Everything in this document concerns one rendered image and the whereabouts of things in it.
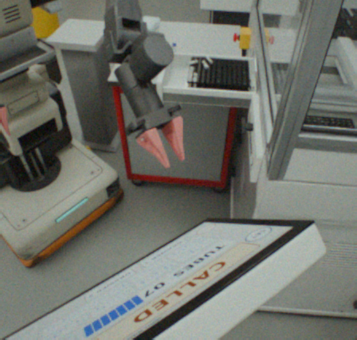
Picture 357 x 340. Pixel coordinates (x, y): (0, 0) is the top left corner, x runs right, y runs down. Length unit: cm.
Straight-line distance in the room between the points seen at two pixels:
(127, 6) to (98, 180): 117
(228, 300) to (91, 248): 148
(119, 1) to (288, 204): 63
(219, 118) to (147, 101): 97
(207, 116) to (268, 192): 75
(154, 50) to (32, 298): 145
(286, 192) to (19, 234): 119
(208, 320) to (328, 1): 49
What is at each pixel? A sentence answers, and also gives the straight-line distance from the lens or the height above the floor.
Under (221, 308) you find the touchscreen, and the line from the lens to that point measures 40.
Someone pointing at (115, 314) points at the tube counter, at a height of 111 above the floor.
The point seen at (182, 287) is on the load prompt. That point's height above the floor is 115.
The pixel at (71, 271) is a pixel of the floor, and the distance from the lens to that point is 180.
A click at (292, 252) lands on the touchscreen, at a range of 44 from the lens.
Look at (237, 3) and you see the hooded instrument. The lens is 203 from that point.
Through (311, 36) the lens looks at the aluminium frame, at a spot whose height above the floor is 131.
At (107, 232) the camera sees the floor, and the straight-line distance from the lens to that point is 187.
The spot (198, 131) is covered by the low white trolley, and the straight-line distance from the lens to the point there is 162.
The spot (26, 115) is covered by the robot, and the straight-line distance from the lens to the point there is 133.
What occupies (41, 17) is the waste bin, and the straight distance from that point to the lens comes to 375.
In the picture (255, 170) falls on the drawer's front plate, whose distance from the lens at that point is 94.
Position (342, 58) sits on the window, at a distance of 67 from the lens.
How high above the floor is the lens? 156
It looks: 47 degrees down
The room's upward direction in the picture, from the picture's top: straight up
